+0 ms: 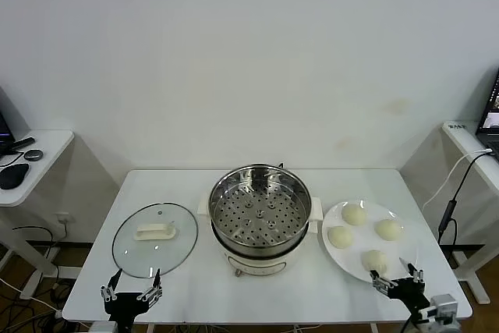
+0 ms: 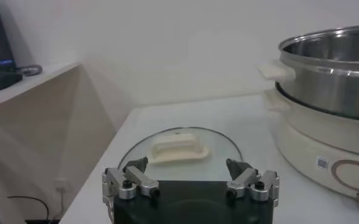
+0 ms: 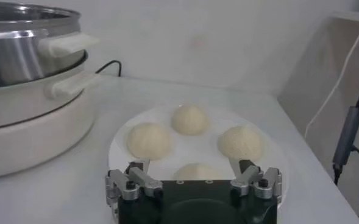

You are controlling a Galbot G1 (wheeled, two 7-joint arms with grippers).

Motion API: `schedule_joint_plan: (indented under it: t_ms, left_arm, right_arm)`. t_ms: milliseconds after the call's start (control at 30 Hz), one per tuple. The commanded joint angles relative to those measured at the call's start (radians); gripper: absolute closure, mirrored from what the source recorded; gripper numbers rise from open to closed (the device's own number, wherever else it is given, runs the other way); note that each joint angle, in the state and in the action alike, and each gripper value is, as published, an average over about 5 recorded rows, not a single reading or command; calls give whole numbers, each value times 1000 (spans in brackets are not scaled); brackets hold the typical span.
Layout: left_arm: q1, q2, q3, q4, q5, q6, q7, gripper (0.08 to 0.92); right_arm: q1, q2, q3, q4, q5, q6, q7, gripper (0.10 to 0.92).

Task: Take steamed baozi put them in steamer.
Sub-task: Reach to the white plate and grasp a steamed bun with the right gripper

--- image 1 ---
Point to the open black laptop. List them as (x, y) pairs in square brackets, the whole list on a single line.
[(492, 114)]

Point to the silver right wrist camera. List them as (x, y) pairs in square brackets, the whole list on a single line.
[(442, 306)]

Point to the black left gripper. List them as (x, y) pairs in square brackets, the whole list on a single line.
[(128, 303)]

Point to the round white plate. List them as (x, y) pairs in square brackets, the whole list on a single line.
[(362, 235)]

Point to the steel steamer pot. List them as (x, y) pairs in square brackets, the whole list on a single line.
[(253, 264)]

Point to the printed desk label sticker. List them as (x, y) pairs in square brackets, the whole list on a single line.
[(457, 126)]

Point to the black remote stick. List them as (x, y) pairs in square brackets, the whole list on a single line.
[(21, 144)]

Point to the black computer mouse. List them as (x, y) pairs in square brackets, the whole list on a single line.
[(13, 176)]

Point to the white side desk with mouse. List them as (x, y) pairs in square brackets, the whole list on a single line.
[(50, 149)]

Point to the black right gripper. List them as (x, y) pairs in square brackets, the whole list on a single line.
[(409, 294)]

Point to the white steamed baozi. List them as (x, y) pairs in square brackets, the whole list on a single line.
[(354, 215), (388, 229), (374, 260), (340, 238)]

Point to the perforated steel steamer basket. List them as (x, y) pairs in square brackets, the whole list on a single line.
[(257, 208)]

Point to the white side desk with laptop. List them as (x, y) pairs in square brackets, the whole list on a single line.
[(464, 142)]

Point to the white wall socket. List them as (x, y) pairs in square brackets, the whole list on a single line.
[(62, 217)]

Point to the round black disc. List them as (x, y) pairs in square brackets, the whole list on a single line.
[(33, 154)]

